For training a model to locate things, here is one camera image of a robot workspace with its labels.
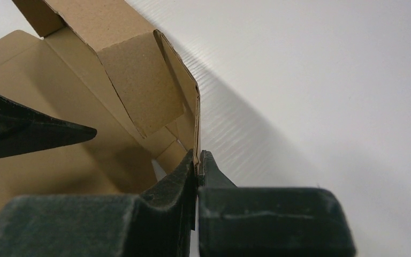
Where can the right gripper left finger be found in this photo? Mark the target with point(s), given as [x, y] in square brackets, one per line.
[156, 222]

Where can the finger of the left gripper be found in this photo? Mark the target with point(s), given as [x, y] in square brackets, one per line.
[24, 130]

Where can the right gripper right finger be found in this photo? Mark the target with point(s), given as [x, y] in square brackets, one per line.
[268, 221]

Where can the brown cardboard box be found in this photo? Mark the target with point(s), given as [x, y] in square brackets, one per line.
[104, 65]

